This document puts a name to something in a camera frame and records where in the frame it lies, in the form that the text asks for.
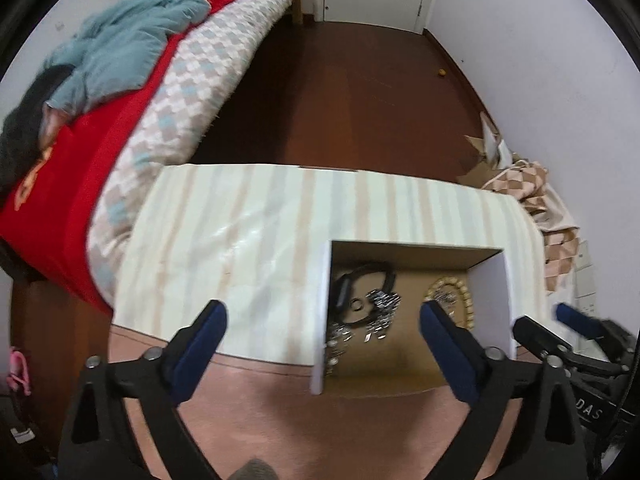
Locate dark bag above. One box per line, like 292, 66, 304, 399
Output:
0, 390, 56, 466

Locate white wall socket strip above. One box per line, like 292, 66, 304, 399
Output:
570, 240, 598, 321

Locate cardboard box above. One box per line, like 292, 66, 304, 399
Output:
309, 238, 518, 396

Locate pink cloth item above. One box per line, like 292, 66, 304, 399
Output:
7, 350, 32, 396

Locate torn cardboard piece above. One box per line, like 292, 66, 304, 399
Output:
457, 110, 516, 188

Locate teal blanket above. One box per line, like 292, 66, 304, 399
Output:
42, 0, 306, 113

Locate brown checkered cloth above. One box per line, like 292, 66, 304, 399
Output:
480, 160, 581, 293

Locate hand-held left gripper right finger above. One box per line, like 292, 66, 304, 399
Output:
419, 301, 587, 480

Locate black bangle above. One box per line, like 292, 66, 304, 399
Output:
332, 263, 398, 326

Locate dark cloth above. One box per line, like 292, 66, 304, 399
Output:
0, 64, 76, 196

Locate chunky silver chain bracelet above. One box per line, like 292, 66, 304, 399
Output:
365, 287, 403, 343

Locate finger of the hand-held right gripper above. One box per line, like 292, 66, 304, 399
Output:
515, 315, 626, 376
555, 302, 640, 361

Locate pink table cloth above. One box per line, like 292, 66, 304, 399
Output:
107, 325, 521, 480

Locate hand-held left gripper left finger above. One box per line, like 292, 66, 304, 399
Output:
59, 300, 228, 480

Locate red blanket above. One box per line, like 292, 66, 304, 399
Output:
0, 0, 251, 313

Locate wooden bead bracelet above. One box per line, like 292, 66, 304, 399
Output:
424, 276, 474, 331

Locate checkered quilt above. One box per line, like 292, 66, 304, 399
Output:
87, 0, 306, 311

